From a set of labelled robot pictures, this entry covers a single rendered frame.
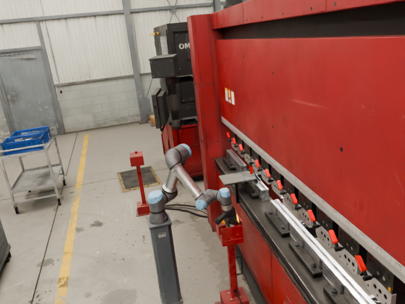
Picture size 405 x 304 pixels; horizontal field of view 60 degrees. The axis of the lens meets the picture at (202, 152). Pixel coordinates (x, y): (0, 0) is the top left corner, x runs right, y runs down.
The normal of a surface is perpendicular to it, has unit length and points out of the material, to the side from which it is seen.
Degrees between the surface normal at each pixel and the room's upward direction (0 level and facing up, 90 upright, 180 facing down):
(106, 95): 90
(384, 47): 90
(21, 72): 90
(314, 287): 0
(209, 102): 90
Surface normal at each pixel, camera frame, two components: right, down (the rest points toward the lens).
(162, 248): 0.27, 0.29
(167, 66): 0.00, 0.33
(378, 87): -0.98, 0.15
